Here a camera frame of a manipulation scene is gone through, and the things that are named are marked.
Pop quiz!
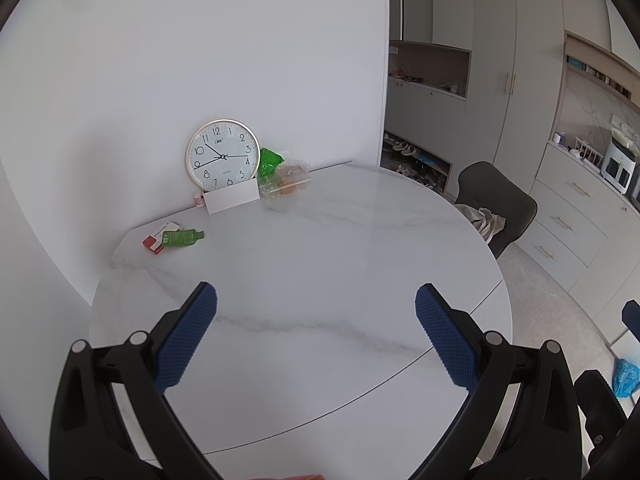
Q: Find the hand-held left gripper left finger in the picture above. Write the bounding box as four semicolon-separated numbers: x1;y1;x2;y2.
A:
48;281;223;480

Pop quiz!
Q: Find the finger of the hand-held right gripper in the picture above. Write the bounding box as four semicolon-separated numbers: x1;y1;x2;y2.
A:
574;370;628;431
621;300;640;342

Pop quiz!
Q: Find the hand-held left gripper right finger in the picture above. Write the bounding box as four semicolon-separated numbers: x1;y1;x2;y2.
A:
410;284;583;480

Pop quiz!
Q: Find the blue plastic bag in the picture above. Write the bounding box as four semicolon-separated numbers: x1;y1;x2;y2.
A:
612;358;640;400

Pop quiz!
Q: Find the red and white box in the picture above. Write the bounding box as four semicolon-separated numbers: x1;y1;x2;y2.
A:
141;220;182;255

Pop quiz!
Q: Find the green bottle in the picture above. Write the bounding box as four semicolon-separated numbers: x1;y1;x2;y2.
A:
161;228;206;249

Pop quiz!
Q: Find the beige cloth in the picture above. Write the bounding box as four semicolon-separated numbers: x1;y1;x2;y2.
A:
454;204;507;243

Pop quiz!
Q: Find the grey drawer cabinet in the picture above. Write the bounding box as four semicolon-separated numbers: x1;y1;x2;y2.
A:
520;142;640;306

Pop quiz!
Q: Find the white countertop oven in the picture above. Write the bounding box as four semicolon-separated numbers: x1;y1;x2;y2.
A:
600;137;640;195

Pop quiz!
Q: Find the white card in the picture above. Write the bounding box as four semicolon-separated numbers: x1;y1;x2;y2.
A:
204;180;261;215

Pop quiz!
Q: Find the dark grey chair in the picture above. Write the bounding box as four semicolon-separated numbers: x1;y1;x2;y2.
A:
457;161;538;260

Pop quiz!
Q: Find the white dish rack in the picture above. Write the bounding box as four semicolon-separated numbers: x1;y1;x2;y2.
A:
570;137;603;171

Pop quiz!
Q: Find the clear plastic food container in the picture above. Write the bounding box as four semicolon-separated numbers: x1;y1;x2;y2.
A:
259;159;313;198

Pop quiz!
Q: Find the row of shoes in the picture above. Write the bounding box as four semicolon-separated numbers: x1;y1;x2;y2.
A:
382;132;451;191

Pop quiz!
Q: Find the green plastic bag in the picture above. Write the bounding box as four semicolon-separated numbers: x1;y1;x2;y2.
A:
257;147;285;178

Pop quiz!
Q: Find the tall grey cabinet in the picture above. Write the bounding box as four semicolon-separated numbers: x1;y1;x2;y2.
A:
380;0;566;201

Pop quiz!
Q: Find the round white wall clock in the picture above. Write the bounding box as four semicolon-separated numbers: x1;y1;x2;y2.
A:
185;119;261;196

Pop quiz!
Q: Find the wall shelf with books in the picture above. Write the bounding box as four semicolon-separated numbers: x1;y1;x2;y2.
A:
565;35;640;103

